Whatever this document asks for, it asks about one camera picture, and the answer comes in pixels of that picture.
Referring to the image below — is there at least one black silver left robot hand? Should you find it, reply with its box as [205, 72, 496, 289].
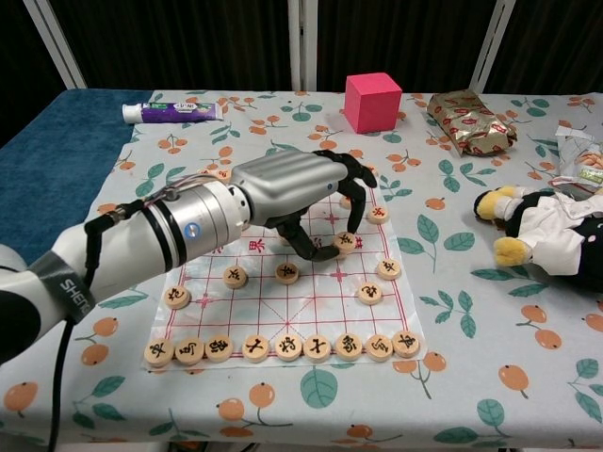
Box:
[230, 149, 379, 264]

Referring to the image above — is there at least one wooden black cannon chess piece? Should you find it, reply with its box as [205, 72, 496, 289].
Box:
[163, 284, 193, 312]
[356, 281, 384, 307]

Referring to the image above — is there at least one wooden black general chess piece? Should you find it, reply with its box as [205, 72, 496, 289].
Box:
[273, 333, 304, 363]

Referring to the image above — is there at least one wooden black advisor chess piece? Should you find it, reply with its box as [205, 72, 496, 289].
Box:
[240, 335, 271, 365]
[301, 334, 333, 364]

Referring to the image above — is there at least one wooden black elephant chess piece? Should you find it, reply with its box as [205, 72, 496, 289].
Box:
[334, 332, 365, 363]
[204, 334, 236, 363]

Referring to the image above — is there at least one wooden black horse chess piece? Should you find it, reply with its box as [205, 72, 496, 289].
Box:
[173, 337, 206, 366]
[365, 334, 396, 363]

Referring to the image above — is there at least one wooden black chariot chess piece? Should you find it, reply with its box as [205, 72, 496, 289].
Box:
[142, 338, 175, 369]
[391, 330, 422, 360]

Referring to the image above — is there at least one pink cube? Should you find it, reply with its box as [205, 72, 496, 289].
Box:
[342, 72, 403, 135]

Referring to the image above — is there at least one plastic chinese chess board sheet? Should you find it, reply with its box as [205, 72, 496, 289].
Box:
[147, 164, 426, 374]

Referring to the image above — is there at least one purple white toothpaste tube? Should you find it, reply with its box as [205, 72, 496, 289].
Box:
[122, 99, 227, 125]

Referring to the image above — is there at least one gold foil snack bag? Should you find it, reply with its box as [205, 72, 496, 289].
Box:
[425, 89, 519, 158]

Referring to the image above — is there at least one blue table cloth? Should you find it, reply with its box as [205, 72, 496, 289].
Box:
[0, 89, 155, 266]

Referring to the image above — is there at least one floral patterned tablecloth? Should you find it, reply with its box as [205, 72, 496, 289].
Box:
[0, 89, 603, 452]

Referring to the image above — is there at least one black white plush doll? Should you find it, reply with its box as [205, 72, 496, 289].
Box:
[472, 184, 603, 296]

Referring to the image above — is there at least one white green peanut snack bag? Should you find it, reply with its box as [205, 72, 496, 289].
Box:
[549, 123, 603, 200]

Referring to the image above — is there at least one grey metal partition post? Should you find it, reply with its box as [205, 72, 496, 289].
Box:
[467, 0, 517, 94]
[26, 0, 89, 90]
[287, 0, 303, 91]
[302, 0, 318, 91]

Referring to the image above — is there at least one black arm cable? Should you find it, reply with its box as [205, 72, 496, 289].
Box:
[46, 199, 148, 452]

